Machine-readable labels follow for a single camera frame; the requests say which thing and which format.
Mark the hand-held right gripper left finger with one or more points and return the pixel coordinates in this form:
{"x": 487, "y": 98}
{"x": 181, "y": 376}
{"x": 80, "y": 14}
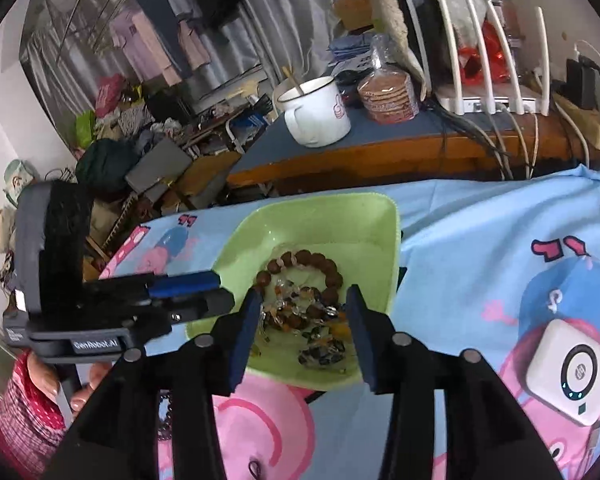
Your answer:
{"x": 245, "y": 340}

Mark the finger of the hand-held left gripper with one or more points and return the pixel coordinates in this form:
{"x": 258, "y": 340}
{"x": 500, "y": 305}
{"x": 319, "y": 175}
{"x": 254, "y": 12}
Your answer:
{"x": 185, "y": 284}
{"x": 210, "y": 302}

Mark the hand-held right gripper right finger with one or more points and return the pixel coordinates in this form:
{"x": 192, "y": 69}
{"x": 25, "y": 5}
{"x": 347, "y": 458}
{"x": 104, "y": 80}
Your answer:
{"x": 362, "y": 345}

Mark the green plastic basket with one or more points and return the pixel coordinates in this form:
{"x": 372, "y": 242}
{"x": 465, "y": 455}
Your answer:
{"x": 320, "y": 225}

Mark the person's left forearm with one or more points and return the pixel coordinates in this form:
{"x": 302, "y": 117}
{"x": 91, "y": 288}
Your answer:
{"x": 25, "y": 420}

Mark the person's left hand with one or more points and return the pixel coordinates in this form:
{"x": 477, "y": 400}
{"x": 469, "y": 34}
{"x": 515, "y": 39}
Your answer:
{"x": 92, "y": 385}

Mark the dark green bundle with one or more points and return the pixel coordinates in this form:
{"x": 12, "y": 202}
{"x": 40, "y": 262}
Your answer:
{"x": 105, "y": 162}

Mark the green plastic bag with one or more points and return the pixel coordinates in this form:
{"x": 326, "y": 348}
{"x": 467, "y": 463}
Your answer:
{"x": 84, "y": 130}

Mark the grey case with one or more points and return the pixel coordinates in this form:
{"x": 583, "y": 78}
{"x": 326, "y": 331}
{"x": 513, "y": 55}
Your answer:
{"x": 157, "y": 165}

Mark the printed blue blanket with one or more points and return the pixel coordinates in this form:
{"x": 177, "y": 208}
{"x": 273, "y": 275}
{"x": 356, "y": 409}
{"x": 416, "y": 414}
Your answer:
{"x": 455, "y": 260}

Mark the red plastic bag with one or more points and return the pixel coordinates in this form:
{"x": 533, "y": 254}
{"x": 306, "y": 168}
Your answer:
{"x": 109, "y": 92}

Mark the black bag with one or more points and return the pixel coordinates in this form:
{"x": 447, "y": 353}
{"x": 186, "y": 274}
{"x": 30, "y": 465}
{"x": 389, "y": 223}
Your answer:
{"x": 167, "y": 107}

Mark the cluttered low table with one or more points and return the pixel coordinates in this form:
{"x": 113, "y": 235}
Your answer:
{"x": 220, "y": 120}

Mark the white square power bank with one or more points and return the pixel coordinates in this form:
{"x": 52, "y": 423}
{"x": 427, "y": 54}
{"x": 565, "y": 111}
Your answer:
{"x": 545, "y": 370}

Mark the wooden desk with blue top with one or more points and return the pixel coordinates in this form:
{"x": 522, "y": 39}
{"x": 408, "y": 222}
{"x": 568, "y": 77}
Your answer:
{"x": 380, "y": 150}

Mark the pink dress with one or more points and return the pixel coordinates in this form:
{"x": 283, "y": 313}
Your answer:
{"x": 125, "y": 45}

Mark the white enamel mug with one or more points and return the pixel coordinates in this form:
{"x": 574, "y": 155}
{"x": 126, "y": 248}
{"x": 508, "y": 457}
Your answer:
{"x": 320, "y": 115}

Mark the wooden stick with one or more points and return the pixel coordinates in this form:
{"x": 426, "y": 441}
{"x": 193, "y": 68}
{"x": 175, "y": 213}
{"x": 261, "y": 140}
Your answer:
{"x": 292, "y": 81}

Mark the dark blue trousers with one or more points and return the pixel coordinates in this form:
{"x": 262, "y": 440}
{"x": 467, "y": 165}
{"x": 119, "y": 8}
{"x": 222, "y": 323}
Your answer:
{"x": 165, "y": 20}

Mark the white router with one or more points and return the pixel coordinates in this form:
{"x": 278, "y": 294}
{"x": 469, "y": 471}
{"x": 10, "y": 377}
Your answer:
{"x": 480, "y": 100}

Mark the stack of papers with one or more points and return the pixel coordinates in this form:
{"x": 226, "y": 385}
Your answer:
{"x": 350, "y": 52}

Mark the red shiny wrapping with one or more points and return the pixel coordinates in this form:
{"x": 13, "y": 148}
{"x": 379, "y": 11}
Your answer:
{"x": 480, "y": 57}

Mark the cardboard box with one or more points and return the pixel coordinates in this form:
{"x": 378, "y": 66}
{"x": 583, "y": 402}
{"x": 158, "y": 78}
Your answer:
{"x": 352, "y": 10}

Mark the black power adapter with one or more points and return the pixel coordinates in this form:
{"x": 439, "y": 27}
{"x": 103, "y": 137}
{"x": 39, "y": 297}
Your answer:
{"x": 580, "y": 85}

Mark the glass jar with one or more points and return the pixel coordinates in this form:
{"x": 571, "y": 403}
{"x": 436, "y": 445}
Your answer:
{"x": 502, "y": 15}

